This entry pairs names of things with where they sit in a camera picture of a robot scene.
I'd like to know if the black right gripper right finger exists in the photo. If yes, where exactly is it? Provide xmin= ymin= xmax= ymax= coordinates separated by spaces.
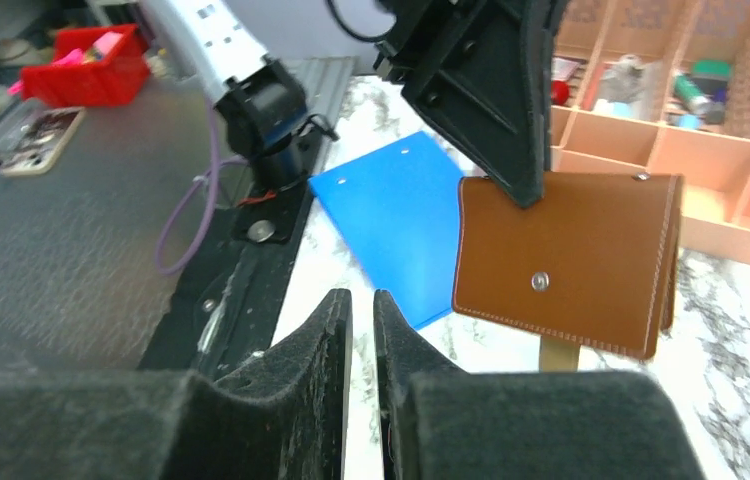
xmin=373 ymin=290 xmax=704 ymax=479

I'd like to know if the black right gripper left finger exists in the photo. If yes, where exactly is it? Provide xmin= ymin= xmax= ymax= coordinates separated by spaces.
xmin=0 ymin=289 xmax=352 ymax=479

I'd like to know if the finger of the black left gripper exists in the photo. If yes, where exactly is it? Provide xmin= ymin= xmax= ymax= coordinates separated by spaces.
xmin=375 ymin=0 xmax=568 ymax=208

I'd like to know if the brown leather card holder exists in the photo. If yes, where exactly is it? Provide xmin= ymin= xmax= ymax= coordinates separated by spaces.
xmin=452 ymin=172 xmax=684 ymax=360

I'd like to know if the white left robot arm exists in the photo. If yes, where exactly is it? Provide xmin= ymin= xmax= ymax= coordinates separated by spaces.
xmin=141 ymin=1 xmax=566 ymax=208

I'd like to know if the blue plastic board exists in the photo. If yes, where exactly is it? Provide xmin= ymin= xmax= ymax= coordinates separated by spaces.
xmin=309 ymin=132 xmax=464 ymax=330

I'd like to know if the peach plastic file organizer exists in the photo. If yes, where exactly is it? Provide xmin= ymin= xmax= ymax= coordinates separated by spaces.
xmin=552 ymin=1 xmax=750 ymax=264

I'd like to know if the red plastic bin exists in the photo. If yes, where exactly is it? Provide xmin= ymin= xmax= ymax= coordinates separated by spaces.
xmin=9 ymin=24 xmax=151 ymax=108

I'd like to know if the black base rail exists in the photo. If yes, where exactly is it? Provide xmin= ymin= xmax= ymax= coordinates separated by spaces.
xmin=138 ymin=180 xmax=313 ymax=379

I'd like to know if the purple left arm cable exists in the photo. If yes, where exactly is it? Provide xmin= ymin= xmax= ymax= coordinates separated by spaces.
xmin=154 ymin=99 xmax=250 ymax=278

